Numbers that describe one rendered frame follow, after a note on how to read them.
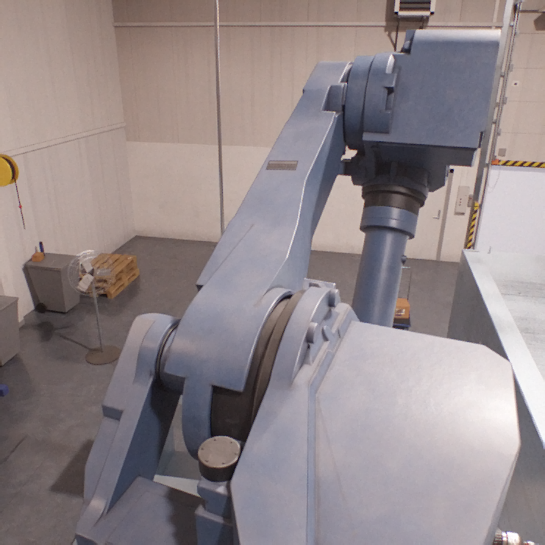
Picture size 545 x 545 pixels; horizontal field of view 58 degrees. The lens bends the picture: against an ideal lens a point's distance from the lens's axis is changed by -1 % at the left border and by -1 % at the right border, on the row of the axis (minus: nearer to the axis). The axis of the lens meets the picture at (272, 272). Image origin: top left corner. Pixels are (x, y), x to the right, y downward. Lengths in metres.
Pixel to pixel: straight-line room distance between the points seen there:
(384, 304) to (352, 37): 10.06
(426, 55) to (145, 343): 0.98
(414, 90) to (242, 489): 1.05
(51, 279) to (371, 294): 8.30
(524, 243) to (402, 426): 11.89
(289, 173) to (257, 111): 10.52
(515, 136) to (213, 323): 11.03
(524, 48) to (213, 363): 11.00
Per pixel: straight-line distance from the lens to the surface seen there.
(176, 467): 5.98
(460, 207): 11.65
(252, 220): 0.99
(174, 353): 0.75
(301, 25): 11.30
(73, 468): 6.43
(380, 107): 1.32
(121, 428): 0.89
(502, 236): 12.33
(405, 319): 8.82
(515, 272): 3.16
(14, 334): 8.49
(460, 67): 1.38
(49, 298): 9.69
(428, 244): 11.96
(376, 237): 1.43
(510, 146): 11.62
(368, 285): 1.41
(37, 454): 6.76
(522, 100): 11.54
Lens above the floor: 4.32
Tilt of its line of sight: 24 degrees down
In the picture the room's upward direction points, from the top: 1 degrees clockwise
